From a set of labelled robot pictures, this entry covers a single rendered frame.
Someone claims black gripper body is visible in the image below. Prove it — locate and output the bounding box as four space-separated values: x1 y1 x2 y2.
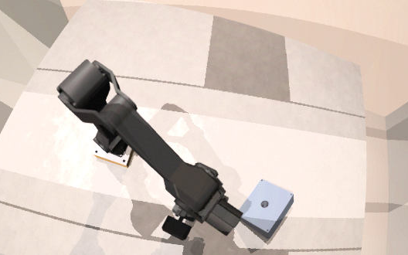
161 162 219 241

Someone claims dark grey square panel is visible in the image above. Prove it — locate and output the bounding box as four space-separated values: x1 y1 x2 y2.
239 179 294 240

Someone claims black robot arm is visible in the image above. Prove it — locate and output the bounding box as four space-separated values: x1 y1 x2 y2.
56 59 243 236

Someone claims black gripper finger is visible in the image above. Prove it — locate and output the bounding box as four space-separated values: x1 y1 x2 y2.
172 204 179 214

